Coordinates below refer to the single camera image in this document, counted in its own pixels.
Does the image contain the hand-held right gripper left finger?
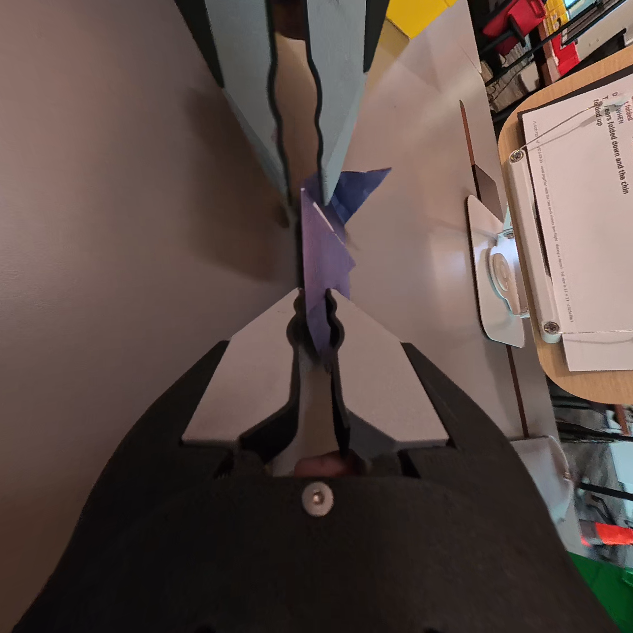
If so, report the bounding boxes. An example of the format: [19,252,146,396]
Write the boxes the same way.
[181,288,304,467]

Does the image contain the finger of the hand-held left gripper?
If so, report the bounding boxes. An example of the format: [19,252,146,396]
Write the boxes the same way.
[203,0,293,226]
[306,0,370,207]

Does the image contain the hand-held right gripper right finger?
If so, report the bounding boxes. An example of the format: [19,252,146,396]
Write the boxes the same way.
[325,288,451,469]

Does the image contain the purple paper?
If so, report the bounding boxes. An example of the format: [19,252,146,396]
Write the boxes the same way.
[299,167,393,364]

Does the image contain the white plastic panel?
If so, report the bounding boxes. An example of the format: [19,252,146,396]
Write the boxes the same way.
[509,434,578,521]

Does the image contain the dark storage rack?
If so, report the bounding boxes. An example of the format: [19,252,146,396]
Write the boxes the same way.
[467,0,633,118]

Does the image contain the wooden board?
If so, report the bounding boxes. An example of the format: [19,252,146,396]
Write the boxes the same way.
[497,67,633,405]

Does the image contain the red bin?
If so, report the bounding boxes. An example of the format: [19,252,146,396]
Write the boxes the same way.
[481,0,549,44]

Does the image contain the printed instruction sheet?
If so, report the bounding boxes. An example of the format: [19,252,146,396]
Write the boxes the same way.
[518,74,633,373]

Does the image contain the orange-red strip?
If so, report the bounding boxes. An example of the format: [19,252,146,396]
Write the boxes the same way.
[580,521,633,549]

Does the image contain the green bin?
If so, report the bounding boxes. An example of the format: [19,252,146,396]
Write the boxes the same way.
[565,550,633,631]

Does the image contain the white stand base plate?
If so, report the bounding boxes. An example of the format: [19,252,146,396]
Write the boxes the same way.
[466,195,527,349]

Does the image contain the white stand bracket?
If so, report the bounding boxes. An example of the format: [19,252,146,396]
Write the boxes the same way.
[500,148,565,345]

